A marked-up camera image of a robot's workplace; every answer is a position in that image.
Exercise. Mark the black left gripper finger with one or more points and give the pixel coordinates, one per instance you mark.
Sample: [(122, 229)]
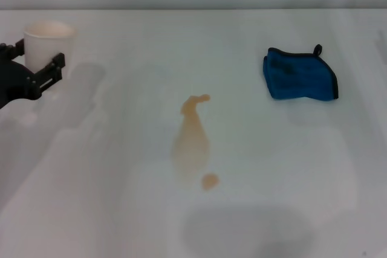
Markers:
[(50, 72), (19, 48)]

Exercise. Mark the blue rag with black trim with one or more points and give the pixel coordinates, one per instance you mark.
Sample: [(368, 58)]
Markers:
[(297, 76)]

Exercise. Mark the white paper cup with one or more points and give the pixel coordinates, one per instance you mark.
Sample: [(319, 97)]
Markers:
[(42, 46)]

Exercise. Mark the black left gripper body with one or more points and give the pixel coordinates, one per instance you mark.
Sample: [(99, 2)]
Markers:
[(12, 79)]

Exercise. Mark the large brown water stain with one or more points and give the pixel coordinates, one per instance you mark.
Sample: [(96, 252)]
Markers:
[(192, 143)]

